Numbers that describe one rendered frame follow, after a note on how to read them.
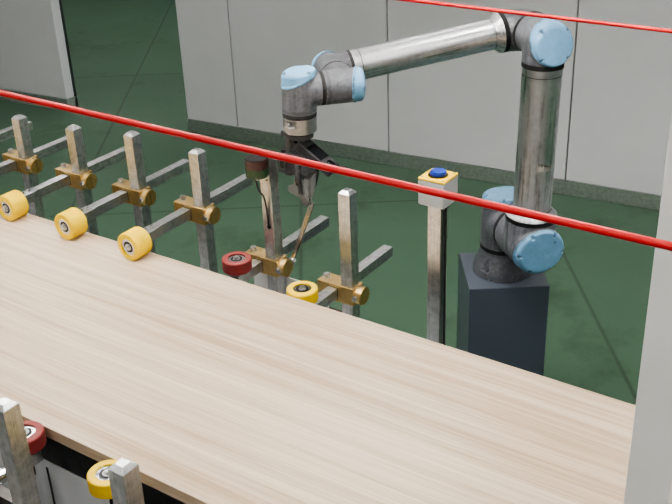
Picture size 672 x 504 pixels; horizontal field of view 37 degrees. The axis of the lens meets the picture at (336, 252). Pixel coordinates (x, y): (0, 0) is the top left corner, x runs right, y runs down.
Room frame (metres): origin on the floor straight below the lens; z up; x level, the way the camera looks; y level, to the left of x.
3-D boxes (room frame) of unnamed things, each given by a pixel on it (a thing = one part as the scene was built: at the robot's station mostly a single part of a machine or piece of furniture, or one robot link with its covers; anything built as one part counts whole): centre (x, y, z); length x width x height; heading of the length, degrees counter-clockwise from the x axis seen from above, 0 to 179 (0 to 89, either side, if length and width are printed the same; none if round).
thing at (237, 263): (2.40, 0.27, 0.85); 0.08 x 0.08 x 0.11
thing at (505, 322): (2.84, -0.53, 0.30); 0.25 x 0.25 x 0.60; 1
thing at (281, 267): (2.48, 0.19, 0.85); 0.14 x 0.06 x 0.05; 55
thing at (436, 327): (2.17, -0.25, 0.93); 0.05 x 0.05 x 0.45; 55
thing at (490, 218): (2.83, -0.54, 0.79); 0.17 x 0.15 x 0.18; 14
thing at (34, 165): (3.05, 1.01, 0.95); 0.14 x 0.06 x 0.05; 55
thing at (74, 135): (2.90, 0.78, 0.88); 0.04 x 0.04 x 0.48; 55
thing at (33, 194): (2.93, 0.81, 0.95); 0.50 x 0.04 x 0.04; 145
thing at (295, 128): (2.50, 0.08, 1.24); 0.10 x 0.09 x 0.05; 144
